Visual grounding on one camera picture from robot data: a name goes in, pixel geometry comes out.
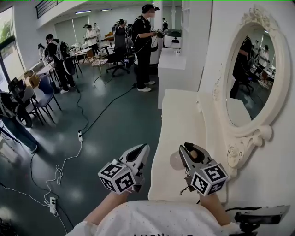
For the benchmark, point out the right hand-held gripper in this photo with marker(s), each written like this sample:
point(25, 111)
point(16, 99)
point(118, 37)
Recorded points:
point(207, 179)

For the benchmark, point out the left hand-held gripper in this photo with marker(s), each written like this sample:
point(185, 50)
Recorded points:
point(119, 179)

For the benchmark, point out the small pink round object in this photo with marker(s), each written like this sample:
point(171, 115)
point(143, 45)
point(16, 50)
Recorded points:
point(176, 161)

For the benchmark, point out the person's right forearm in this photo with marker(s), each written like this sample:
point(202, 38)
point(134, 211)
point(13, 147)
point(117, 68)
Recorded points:
point(213, 207)

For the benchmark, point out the person's left forearm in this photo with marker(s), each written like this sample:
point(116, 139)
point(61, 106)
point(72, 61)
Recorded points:
point(106, 207)

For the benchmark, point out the white dressing table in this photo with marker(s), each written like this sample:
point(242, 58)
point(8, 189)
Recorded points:
point(179, 124)

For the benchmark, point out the white power strip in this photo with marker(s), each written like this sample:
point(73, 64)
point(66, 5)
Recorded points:
point(80, 137)
point(53, 205)

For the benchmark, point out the person's white shirt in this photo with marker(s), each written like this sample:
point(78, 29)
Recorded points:
point(156, 219)

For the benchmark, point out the blue chair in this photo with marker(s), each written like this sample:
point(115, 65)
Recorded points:
point(47, 92)

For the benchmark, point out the white and black robot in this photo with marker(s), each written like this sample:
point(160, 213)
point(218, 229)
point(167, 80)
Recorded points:
point(171, 40)

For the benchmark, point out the white framed oval mirror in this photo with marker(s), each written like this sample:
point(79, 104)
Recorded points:
point(282, 69)

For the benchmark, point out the cardboard box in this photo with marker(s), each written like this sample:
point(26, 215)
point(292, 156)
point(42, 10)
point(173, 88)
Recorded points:
point(32, 80)

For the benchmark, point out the black mesh office chair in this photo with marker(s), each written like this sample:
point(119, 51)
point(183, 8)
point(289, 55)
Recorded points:
point(17, 88)

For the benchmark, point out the black metal railing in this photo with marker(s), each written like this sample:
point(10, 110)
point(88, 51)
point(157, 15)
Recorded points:
point(49, 9)

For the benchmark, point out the large window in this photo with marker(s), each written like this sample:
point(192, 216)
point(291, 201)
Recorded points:
point(5, 27)

